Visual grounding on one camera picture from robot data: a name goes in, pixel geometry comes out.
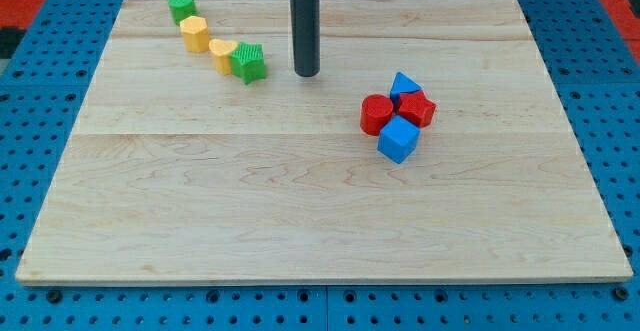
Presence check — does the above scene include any red star block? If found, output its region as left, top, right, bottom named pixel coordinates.
left=397, top=90, right=437, bottom=128

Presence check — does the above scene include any green star block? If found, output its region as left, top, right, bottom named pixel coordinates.
left=229, top=42, right=266, bottom=85

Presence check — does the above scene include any red cylinder block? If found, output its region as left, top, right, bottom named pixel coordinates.
left=360, top=94, right=394, bottom=136

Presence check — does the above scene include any blue cube block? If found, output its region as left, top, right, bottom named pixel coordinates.
left=377, top=115, right=420, bottom=164

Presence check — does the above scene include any blue triangle block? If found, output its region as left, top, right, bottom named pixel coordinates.
left=389, top=72, right=422, bottom=104

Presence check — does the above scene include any yellow heart block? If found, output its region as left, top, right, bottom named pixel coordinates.
left=209, top=39, right=239, bottom=75

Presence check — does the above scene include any light wooden board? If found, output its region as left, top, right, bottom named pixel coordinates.
left=15, top=0, right=633, bottom=287

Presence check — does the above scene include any yellow hexagon block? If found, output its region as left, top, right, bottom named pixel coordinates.
left=179, top=16, right=210, bottom=53

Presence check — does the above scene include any green cylinder block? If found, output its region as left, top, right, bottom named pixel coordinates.
left=168, top=0, right=198, bottom=25

